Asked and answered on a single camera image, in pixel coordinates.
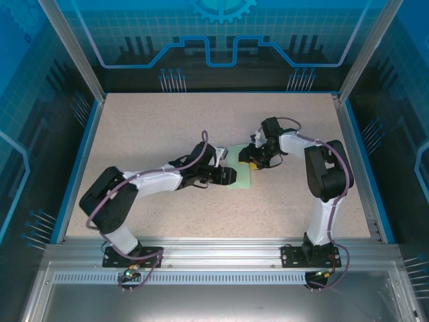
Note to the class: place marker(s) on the blue circuit graphic side panel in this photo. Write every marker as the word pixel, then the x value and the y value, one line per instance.
pixel 27 134
pixel 402 134

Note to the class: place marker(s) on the blue gear graphic panel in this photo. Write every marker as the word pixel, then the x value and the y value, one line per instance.
pixel 214 33

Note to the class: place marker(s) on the grey metal sheet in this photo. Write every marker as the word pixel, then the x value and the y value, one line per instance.
pixel 214 305

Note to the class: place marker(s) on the blue table edge strip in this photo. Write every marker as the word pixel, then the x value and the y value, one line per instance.
pixel 367 167
pixel 79 167

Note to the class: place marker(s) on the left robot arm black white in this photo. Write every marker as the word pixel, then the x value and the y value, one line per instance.
pixel 110 198

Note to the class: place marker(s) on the light green cloth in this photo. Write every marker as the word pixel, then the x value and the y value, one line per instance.
pixel 242 176

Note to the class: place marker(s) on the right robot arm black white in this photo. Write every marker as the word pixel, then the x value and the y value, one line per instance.
pixel 325 174

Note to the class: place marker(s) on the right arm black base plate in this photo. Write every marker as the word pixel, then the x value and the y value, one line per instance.
pixel 288 256

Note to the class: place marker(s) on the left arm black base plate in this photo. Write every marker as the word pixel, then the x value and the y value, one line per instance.
pixel 108 260

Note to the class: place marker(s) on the aluminium corner post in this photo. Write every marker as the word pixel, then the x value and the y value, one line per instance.
pixel 76 50
pixel 365 50

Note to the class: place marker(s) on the aluminium frame rail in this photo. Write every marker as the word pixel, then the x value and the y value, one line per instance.
pixel 221 251

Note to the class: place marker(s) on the aluminium side rail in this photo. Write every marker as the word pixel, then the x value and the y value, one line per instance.
pixel 344 117

